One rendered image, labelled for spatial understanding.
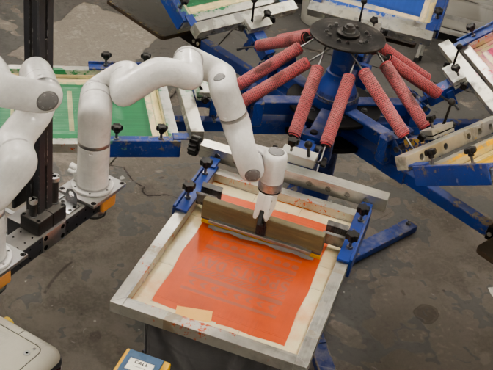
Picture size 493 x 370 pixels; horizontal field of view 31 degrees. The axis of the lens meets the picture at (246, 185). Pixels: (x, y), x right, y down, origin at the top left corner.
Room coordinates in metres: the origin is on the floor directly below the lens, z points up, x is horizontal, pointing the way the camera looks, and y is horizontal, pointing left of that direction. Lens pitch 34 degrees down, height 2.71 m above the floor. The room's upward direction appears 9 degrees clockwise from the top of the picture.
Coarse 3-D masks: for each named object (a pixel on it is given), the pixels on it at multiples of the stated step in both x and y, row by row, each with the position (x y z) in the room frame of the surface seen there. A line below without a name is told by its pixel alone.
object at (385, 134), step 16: (288, 64) 3.43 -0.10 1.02; (368, 64) 3.50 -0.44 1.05; (304, 80) 3.31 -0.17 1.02; (272, 96) 3.13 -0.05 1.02; (288, 96) 3.15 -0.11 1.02; (416, 96) 3.28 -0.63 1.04; (256, 112) 3.01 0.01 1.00; (272, 112) 3.08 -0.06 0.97; (288, 112) 3.10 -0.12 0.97; (320, 112) 3.06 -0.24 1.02; (352, 112) 3.10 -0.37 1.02; (400, 112) 3.24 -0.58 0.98; (304, 128) 2.87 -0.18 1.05; (320, 128) 2.93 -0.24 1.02; (368, 128) 3.01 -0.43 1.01; (384, 128) 3.01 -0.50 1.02; (320, 144) 2.83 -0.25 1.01; (384, 144) 2.89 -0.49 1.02; (384, 160) 2.89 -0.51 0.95
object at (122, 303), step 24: (288, 192) 2.52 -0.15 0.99; (336, 216) 2.46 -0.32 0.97; (168, 240) 2.16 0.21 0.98; (144, 264) 2.03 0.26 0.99; (336, 264) 2.17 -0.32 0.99; (120, 288) 1.91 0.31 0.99; (336, 288) 2.06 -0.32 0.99; (120, 312) 1.84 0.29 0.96; (144, 312) 1.82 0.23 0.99; (168, 312) 1.84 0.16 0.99; (192, 336) 1.79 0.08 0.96; (216, 336) 1.77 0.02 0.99; (240, 336) 1.79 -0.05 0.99; (312, 336) 1.83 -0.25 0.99; (264, 360) 1.74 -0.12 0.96; (288, 360) 1.73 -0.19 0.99
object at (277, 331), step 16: (304, 224) 2.40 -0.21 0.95; (320, 224) 2.41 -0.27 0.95; (304, 272) 2.15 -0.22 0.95; (304, 288) 2.08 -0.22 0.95; (288, 304) 1.99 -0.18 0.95; (224, 320) 1.88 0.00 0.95; (240, 320) 1.89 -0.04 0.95; (256, 320) 1.90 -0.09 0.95; (272, 320) 1.91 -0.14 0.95; (288, 320) 1.92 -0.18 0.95; (256, 336) 1.84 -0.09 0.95; (272, 336) 1.85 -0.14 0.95
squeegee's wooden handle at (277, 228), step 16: (208, 208) 2.30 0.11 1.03; (224, 208) 2.29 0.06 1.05; (240, 208) 2.29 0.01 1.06; (240, 224) 2.28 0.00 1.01; (256, 224) 2.26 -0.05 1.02; (272, 224) 2.25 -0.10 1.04; (288, 224) 2.25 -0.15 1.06; (288, 240) 2.24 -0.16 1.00; (304, 240) 2.23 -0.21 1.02; (320, 240) 2.22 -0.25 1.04
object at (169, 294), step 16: (208, 224) 2.32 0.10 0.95; (192, 240) 2.22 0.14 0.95; (208, 240) 2.23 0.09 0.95; (240, 240) 2.26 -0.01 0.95; (192, 256) 2.14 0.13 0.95; (176, 272) 2.05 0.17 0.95; (160, 288) 1.97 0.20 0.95; (176, 288) 1.98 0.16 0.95; (176, 304) 1.92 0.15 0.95; (192, 304) 1.93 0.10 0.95; (208, 304) 1.94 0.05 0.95; (224, 304) 1.95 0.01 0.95
